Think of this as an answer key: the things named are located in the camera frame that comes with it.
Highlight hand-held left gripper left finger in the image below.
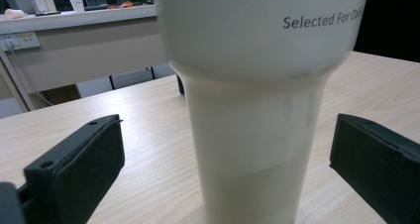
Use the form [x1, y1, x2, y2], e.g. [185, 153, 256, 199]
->
[18, 114, 126, 224]

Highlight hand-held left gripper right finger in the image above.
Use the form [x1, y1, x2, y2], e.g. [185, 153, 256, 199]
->
[329, 113, 420, 224]

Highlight white tumbler with straw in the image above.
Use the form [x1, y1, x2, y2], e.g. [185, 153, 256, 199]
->
[152, 0, 370, 224]

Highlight black chair legs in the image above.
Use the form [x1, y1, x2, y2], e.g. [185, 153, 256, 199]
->
[108, 65, 157, 91]

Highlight beige office desk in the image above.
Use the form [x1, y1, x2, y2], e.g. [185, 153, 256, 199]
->
[0, 4, 170, 113]

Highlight pink soft item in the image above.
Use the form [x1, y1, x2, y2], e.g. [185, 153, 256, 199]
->
[4, 8, 27, 20]

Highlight orange item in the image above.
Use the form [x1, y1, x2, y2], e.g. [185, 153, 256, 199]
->
[108, 0, 135, 10]

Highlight clear plastic container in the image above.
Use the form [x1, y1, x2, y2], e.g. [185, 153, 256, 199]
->
[25, 0, 57, 16]

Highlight white power cable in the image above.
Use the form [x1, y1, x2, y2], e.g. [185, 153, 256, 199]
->
[5, 41, 53, 107]

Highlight white wall power socket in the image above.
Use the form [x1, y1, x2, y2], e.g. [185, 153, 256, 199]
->
[0, 31, 42, 52]

